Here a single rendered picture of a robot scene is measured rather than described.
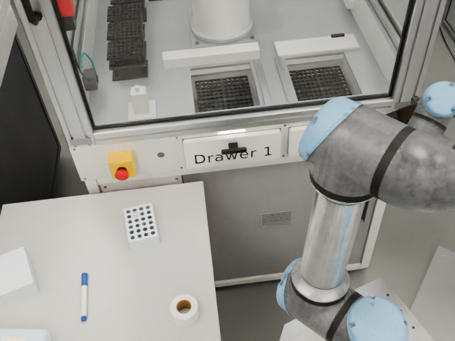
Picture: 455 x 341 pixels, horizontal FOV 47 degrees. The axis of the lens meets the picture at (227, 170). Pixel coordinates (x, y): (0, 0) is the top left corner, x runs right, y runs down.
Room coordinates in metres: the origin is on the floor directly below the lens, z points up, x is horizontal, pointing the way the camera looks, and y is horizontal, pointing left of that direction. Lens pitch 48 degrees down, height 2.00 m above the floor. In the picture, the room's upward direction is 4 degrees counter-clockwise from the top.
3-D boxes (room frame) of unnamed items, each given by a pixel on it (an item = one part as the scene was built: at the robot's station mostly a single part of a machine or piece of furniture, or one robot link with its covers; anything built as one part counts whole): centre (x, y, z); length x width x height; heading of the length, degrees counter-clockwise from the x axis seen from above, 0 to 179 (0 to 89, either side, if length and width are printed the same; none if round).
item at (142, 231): (0.92, 0.26, 0.78); 0.12 x 0.08 x 0.04; 12
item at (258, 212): (1.59, -0.04, 0.40); 1.03 x 0.95 x 0.80; 94
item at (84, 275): (0.71, 0.40, 0.77); 0.14 x 0.02 x 0.02; 7
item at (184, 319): (0.64, 0.13, 0.78); 0.07 x 0.07 x 0.04
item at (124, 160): (1.07, 0.31, 0.88); 0.07 x 0.05 x 0.07; 94
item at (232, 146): (1.08, -0.02, 0.91); 0.07 x 0.04 x 0.01; 94
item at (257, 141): (1.11, -0.02, 0.87); 0.29 x 0.02 x 0.11; 94
